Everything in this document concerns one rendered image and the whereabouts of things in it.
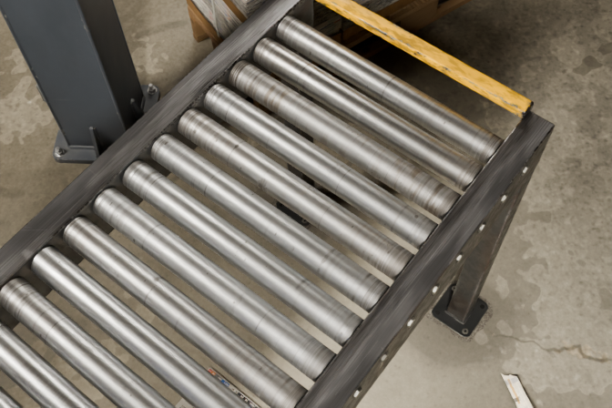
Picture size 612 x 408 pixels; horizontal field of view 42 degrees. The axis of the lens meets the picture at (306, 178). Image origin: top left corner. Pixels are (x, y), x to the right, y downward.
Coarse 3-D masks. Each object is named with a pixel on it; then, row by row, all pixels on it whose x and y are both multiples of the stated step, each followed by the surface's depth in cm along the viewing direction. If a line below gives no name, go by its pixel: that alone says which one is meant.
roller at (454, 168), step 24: (264, 48) 139; (288, 72) 137; (312, 72) 136; (312, 96) 136; (336, 96) 133; (360, 96) 133; (360, 120) 132; (384, 120) 130; (408, 144) 129; (432, 144) 128; (432, 168) 128; (456, 168) 126; (480, 168) 126
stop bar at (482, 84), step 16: (320, 0) 143; (336, 0) 141; (352, 16) 140; (368, 16) 139; (384, 32) 137; (400, 32) 137; (400, 48) 138; (416, 48) 135; (432, 48) 135; (432, 64) 135; (448, 64) 133; (464, 64) 133; (464, 80) 132; (480, 80) 132; (496, 96) 130; (512, 96) 130; (512, 112) 130; (528, 112) 130
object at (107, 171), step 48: (288, 0) 144; (240, 48) 139; (288, 48) 151; (192, 96) 133; (240, 96) 145; (144, 144) 129; (192, 144) 140; (96, 192) 124; (48, 240) 120; (0, 288) 116; (48, 288) 127
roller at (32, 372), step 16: (0, 320) 116; (0, 336) 113; (16, 336) 114; (0, 352) 111; (16, 352) 111; (32, 352) 112; (0, 368) 112; (16, 368) 110; (32, 368) 110; (48, 368) 111; (16, 384) 111; (32, 384) 109; (48, 384) 109; (64, 384) 109; (48, 400) 108; (64, 400) 108; (80, 400) 108
